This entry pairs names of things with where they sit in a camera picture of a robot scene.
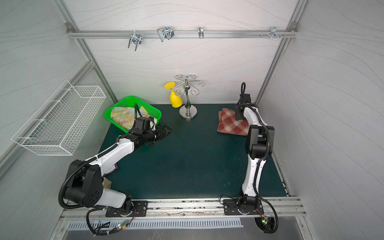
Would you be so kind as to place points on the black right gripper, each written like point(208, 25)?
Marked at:
point(240, 111)

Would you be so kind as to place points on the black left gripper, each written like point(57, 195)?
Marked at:
point(156, 132)

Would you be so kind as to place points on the red plaid skirt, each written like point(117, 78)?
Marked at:
point(229, 125)

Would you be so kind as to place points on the pastel floral skirt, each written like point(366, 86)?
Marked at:
point(123, 116)

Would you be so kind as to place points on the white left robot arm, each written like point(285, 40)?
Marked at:
point(83, 186)

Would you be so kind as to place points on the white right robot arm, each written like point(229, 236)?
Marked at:
point(259, 144)

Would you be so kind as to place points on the chrome cup holder stand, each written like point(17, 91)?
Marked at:
point(186, 88)

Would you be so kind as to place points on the yellow plastic goblet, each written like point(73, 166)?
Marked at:
point(175, 100)

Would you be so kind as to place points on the green plastic basket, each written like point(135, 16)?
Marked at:
point(142, 109)

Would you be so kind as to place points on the purple snack packet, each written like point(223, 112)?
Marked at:
point(111, 170)

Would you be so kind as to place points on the brown capped bottle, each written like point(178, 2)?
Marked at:
point(106, 183)

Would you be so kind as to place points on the metal hook clamp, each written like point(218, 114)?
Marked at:
point(201, 32)

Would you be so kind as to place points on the metal u-bolt clamp left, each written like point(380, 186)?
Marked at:
point(135, 40)

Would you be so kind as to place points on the metal u-bolt clamp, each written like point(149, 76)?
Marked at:
point(135, 40)
point(165, 33)

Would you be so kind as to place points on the metal u-bolt clamp middle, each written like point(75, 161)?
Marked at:
point(165, 33)

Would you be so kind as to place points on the white vent strip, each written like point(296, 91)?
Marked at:
point(152, 224)

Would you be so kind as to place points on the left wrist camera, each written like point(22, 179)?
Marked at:
point(144, 124)

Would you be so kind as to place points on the metal bracket right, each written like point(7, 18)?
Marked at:
point(274, 33)

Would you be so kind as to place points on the white wire basket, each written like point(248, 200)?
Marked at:
point(59, 125)

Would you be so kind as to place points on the aluminium crossbar rail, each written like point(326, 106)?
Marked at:
point(179, 34)

